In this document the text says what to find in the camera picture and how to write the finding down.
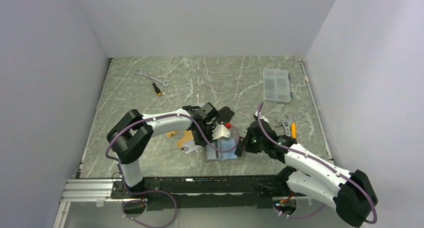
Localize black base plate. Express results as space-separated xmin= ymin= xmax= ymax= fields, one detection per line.
xmin=110 ymin=175 xmax=291 ymax=211

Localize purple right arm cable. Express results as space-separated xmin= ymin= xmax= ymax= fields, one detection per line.
xmin=256 ymin=102 xmax=379 ymax=224

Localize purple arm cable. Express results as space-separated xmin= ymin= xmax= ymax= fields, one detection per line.
xmin=105 ymin=113 xmax=241 ymax=228
xmin=256 ymin=102 xmax=379 ymax=224

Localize grey card holder blue lining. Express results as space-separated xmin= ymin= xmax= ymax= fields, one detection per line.
xmin=205 ymin=138 xmax=238 ymax=161

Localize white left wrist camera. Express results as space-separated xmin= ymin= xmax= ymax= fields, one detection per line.
xmin=212 ymin=124 xmax=231 ymax=140

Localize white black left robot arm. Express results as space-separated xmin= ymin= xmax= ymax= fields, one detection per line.
xmin=105 ymin=102 xmax=219 ymax=198

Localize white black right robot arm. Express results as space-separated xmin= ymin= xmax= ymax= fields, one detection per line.
xmin=235 ymin=119 xmax=378 ymax=227

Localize aluminium frame rail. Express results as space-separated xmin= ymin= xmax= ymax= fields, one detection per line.
xmin=54 ymin=176 xmax=312 ymax=227

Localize gold card stack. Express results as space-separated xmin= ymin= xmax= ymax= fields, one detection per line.
xmin=166 ymin=131 xmax=179 ymax=138

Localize grey wrench pair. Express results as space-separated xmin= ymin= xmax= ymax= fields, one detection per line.
xmin=276 ymin=114 xmax=293 ymax=137

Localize silver card on table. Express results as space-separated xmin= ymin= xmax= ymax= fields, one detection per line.
xmin=182 ymin=140 xmax=202 ymax=154

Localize black card stack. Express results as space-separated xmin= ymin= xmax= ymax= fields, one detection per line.
xmin=216 ymin=106 xmax=235 ymax=125

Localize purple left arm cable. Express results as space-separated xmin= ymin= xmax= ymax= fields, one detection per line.
xmin=105 ymin=113 xmax=241 ymax=228

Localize gold card under holder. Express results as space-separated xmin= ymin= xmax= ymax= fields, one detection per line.
xmin=176 ymin=130 xmax=194 ymax=150

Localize silver open-end wrench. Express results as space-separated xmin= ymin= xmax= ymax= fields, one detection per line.
xmin=134 ymin=70 xmax=171 ymax=87

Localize yellow handled tool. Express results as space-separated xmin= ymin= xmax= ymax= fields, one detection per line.
xmin=290 ymin=122 xmax=297 ymax=139

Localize black yellow screwdriver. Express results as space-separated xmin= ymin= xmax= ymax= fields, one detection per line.
xmin=152 ymin=83 xmax=162 ymax=96

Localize clear plastic screw box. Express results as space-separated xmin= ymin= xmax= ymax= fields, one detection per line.
xmin=262 ymin=68 xmax=292 ymax=103

